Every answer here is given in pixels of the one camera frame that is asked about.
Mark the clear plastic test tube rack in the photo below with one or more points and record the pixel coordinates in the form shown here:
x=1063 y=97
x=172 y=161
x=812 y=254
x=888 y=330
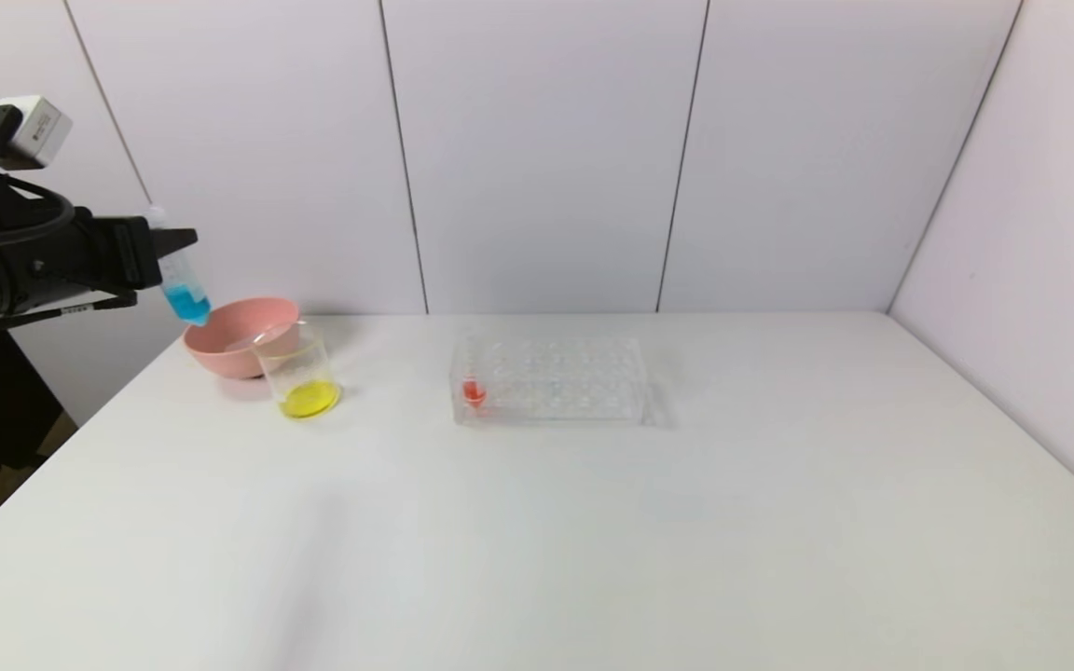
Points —
x=556 y=391

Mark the clear glass beaker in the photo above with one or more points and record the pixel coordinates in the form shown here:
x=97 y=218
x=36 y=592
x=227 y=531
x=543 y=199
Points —
x=309 y=399

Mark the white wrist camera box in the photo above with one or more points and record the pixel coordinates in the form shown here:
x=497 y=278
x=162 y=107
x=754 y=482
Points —
x=38 y=130

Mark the test tube with blue pigment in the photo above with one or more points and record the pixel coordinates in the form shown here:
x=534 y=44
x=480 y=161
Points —
x=187 y=303

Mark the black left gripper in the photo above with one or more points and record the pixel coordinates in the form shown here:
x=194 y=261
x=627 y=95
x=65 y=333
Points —
x=138 y=252

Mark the test tube with red pigment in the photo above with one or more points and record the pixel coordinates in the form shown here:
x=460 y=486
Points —
x=473 y=391

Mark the pink bowl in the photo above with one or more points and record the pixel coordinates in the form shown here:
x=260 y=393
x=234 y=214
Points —
x=229 y=345

